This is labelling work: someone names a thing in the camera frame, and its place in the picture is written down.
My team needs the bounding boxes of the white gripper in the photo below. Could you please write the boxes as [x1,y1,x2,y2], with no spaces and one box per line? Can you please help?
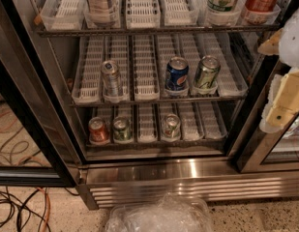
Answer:
[257,8,299,133]

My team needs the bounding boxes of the blue pepsi can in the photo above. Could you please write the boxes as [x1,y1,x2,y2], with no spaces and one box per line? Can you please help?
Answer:
[164,56,189,91]

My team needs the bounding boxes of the green soda can middle shelf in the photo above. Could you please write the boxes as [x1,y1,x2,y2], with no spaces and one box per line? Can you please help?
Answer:
[194,55,221,90]

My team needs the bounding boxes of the right glass fridge door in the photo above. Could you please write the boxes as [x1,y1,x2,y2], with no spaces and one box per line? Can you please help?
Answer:
[227,57,299,173]

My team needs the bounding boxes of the glass fridge door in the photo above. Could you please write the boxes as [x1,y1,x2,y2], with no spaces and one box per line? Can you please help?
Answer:
[227,57,299,173]
[0,0,86,187]

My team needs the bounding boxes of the green can bottom left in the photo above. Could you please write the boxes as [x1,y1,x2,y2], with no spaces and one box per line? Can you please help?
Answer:
[112,116,132,143]

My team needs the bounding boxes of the silver soda can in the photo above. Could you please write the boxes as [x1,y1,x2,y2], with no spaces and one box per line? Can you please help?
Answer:
[101,60,123,97]

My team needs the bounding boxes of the orange-red soda can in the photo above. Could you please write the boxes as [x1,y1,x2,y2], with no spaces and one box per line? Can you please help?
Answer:
[88,117,109,143]

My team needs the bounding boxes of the steel fridge base grille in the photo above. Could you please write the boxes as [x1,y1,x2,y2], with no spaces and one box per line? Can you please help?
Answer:
[76,159,299,210]

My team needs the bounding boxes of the left glass fridge door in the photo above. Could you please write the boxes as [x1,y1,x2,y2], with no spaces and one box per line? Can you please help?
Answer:
[0,0,86,187]

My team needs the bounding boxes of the clear plastic bag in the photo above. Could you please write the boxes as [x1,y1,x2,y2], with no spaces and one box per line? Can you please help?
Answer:
[105,193,214,232]

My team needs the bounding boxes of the beige labelled bottle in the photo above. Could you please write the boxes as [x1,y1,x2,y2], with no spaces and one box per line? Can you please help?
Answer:
[86,0,117,26]

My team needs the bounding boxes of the top wire shelf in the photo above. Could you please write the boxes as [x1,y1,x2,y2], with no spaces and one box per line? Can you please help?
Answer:
[37,23,280,38]

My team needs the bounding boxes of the wire shelf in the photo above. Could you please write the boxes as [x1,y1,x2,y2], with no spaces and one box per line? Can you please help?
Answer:
[86,139,225,150]
[71,92,246,107]
[37,23,280,38]

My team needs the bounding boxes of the bottom wire shelf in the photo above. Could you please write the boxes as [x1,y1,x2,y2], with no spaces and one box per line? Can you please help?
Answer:
[86,139,225,150]

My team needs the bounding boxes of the middle wire shelf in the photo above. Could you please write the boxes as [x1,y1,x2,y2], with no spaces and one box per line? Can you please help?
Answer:
[71,92,246,107]

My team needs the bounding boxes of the orange cable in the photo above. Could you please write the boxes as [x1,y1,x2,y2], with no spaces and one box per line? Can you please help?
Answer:
[35,187,52,232]

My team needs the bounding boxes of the black cables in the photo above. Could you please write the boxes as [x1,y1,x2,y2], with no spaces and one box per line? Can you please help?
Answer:
[0,187,51,232]

